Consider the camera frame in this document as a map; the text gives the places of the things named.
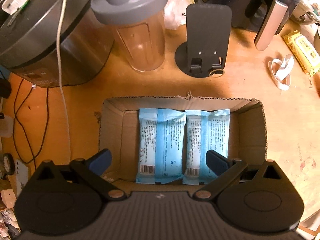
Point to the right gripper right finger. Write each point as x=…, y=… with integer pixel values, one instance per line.
x=217, y=163

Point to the blue wipes pack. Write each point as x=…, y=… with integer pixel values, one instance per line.
x=205, y=131
x=161, y=138

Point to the steel bowl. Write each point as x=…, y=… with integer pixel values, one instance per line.
x=306, y=14

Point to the black phone stand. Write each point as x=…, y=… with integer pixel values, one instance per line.
x=208, y=28

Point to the yellow wet wipes pack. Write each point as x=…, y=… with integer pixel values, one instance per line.
x=304, y=52

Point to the steel rice cooker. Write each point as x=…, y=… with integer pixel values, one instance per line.
x=28, y=43

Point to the white printed plastic bag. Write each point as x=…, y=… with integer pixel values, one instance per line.
x=175, y=13

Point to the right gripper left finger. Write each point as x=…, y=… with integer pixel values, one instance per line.
x=99, y=162

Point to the open cardboard box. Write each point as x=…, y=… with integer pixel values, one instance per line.
x=119, y=132

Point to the clear bottle grey lid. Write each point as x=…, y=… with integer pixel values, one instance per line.
x=138, y=29

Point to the white elastic band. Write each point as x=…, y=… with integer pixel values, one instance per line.
x=280, y=71

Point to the small round black clock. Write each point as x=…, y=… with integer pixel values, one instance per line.
x=9, y=165

